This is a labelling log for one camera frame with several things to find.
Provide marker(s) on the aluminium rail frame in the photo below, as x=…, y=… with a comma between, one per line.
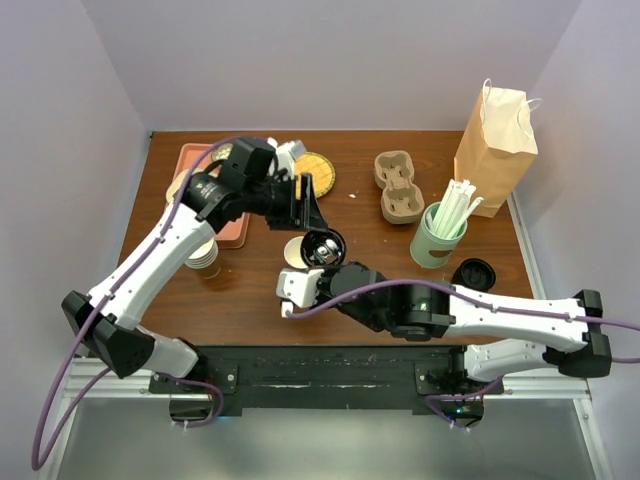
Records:
x=464, y=341

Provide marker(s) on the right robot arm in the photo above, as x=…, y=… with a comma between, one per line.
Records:
x=531, y=334

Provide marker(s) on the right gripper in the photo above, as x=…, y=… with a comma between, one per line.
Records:
x=323, y=282

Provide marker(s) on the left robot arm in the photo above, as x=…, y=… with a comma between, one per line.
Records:
x=107, y=319

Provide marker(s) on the pink rectangular tray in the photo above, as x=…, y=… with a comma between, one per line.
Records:
x=233, y=235

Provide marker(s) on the brown paper bag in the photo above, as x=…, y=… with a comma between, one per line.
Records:
x=498, y=145

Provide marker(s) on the green straw holder cup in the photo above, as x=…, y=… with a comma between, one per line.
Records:
x=428, y=250

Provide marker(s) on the cardboard cup carrier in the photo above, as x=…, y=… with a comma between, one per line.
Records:
x=401, y=201

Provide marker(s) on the yellow woven coaster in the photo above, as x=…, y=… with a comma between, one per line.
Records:
x=320, y=168

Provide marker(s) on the small patterned dish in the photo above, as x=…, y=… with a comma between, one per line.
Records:
x=222, y=152

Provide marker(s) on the stack of black lids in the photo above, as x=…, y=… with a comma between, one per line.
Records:
x=476, y=274

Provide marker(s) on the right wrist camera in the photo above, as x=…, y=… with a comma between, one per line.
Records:
x=297, y=288

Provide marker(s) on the stack of paper cups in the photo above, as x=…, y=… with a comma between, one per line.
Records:
x=205, y=260

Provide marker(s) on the cream square plate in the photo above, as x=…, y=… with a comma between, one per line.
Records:
x=175, y=186

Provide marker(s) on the black coffee cup lid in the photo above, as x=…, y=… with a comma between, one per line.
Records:
x=323, y=248

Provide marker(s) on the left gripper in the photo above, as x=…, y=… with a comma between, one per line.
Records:
x=286, y=220

